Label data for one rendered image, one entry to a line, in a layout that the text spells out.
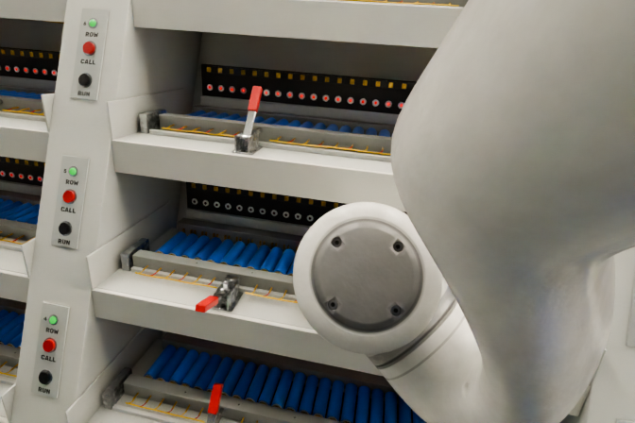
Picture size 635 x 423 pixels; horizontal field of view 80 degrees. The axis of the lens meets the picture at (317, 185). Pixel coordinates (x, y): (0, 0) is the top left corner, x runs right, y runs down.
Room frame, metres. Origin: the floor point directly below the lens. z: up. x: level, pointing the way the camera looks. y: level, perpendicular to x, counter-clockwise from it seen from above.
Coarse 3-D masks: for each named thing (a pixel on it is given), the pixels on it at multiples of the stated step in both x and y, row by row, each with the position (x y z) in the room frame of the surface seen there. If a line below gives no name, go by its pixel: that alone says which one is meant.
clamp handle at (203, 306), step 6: (222, 282) 0.48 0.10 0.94; (228, 288) 0.48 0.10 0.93; (216, 294) 0.46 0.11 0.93; (222, 294) 0.47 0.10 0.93; (204, 300) 0.43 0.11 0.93; (210, 300) 0.43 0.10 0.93; (216, 300) 0.44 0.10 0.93; (198, 306) 0.41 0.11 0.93; (204, 306) 0.41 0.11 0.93; (210, 306) 0.43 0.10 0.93; (204, 312) 0.41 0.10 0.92
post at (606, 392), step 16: (624, 256) 0.40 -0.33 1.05; (624, 272) 0.40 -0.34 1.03; (624, 288) 0.40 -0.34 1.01; (624, 304) 0.40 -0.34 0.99; (624, 320) 0.40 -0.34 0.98; (624, 336) 0.40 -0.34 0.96; (608, 352) 0.40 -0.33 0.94; (624, 352) 0.40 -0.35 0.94; (608, 368) 0.40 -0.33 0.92; (624, 368) 0.40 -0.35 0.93; (592, 384) 0.40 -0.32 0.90; (608, 384) 0.40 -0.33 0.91; (624, 384) 0.40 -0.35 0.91; (592, 400) 0.40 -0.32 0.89; (608, 400) 0.40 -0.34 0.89; (624, 400) 0.40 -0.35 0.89; (576, 416) 0.42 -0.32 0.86; (592, 416) 0.40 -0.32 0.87; (608, 416) 0.40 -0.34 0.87; (624, 416) 0.40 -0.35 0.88
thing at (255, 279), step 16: (144, 256) 0.54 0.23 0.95; (160, 256) 0.54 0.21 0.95; (176, 256) 0.54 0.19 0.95; (176, 272) 0.53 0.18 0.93; (192, 272) 0.53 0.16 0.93; (208, 272) 0.52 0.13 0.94; (224, 272) 0.52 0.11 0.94; (240, 272) 0.52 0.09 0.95; (256, 272) 0.52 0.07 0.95; (272, 272) 0.52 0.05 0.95; (272, 288) 0.51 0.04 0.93; (288, 288) 0.50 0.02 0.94
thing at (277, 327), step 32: (160, 224) 0.63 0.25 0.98; (256, 224) 0.64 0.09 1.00; (288, 224) 0.63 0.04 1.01; (96, 256) 0.50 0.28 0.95; (128, 256) 0.53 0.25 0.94; (96, 288) 0.50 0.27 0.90; (128, 288) 0.51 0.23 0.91; (160, 288) 0.51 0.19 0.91; (192, 288) 0.51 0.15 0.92; (128, 320) 0.50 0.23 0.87; (160, 320) 0.49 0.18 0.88; (192, 320) 0.48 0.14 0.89; (224, 320) 0.47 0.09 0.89; (256, 320) 0.46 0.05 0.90; (288, 320) 0.47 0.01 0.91; (288, 352) 0.47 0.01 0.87; (320, 352) 0.46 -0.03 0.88; (352, 352) 0.45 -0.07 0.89
